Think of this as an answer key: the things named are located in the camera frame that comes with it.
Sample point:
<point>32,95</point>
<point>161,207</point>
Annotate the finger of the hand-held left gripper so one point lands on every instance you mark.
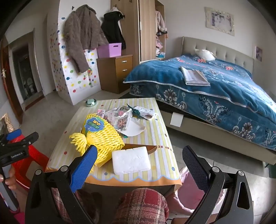
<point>23,141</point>
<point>14,134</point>

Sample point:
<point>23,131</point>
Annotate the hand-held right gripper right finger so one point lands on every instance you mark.
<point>194,165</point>

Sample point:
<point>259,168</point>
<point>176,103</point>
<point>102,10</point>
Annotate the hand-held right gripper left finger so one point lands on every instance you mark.
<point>83,167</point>

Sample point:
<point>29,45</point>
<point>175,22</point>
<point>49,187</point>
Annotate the yellow foam fruit net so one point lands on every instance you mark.
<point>107,137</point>

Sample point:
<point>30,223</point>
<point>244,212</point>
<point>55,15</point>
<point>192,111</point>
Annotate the brown cardboard piece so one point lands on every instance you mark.
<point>152,149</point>

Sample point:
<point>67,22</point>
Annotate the white foam block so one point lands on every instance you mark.
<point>131,160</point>

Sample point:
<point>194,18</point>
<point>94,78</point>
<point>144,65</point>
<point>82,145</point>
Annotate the small doll print card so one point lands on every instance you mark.
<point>101,112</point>

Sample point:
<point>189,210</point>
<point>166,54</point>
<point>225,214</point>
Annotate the doll print packet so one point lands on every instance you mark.
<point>120,122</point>

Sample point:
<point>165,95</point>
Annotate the person's left forearm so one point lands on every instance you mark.
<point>21,195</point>

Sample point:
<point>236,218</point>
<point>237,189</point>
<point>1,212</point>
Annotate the person's left hand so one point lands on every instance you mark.
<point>11,178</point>

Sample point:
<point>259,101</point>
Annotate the red plastic stool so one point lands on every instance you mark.
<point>32,157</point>

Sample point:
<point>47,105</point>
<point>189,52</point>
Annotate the pink clothing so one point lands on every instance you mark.
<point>187,200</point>

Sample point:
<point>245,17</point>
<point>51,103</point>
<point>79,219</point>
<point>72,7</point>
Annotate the beige upholstered bed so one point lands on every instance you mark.
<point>215,133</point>

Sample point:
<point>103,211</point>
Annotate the striped yellow tablecloth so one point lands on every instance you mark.
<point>159,137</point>

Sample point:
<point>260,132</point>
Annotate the brown wooden door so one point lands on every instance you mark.
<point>9,86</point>

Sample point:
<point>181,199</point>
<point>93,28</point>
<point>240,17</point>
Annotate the white tag on bed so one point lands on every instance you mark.
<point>176,120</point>

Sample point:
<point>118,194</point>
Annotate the white toilet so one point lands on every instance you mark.
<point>30,86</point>

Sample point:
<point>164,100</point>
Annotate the small teal clip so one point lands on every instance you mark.
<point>123,135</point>

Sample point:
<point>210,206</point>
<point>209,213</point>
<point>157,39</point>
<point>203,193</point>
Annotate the white paper sheet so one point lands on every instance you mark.
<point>134,129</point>

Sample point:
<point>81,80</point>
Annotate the light green bowl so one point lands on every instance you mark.
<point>91,103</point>

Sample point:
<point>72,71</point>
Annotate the plaid pajama pants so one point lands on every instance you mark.
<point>142,204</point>

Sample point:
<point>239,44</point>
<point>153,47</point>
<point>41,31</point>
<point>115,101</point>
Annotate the white packet with brown edge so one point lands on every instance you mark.
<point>148,112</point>

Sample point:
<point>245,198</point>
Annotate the white dotted cabinet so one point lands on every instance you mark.
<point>73,86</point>

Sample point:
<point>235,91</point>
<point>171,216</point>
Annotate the teal packet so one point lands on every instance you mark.
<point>135,112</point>

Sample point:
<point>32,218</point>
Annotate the blue quilted bed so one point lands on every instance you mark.
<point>215,86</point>

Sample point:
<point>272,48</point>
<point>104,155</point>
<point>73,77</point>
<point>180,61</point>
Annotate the folded grey cloth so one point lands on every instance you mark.
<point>195,76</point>

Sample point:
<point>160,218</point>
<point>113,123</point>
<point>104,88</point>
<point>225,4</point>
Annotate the wooden nightstand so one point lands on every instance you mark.
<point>114,73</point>

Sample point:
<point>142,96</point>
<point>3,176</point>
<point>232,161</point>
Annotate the white pillow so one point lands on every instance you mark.
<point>206,54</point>

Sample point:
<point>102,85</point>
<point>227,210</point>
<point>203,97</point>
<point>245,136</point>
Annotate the purple plastic basket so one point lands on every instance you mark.
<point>110,50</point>

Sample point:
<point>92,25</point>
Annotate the brown coat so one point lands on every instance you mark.
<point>82,34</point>

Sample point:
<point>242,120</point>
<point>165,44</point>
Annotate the pile of clothes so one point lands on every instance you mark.
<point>160,48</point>

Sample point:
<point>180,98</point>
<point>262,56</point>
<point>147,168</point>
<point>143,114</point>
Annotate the wooden wardrobe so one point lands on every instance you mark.
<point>146,32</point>

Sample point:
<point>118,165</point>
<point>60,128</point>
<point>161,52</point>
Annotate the black coat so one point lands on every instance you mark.
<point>111,28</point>

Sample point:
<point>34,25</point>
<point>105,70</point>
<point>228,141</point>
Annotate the pink jacket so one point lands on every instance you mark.
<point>160,20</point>

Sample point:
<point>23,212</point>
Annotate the gold picture frame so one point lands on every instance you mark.
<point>6,123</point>

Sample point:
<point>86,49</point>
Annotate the small wall picture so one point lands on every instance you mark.
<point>258,53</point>

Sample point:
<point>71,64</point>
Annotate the framed wall poster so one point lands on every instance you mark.
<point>220,20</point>

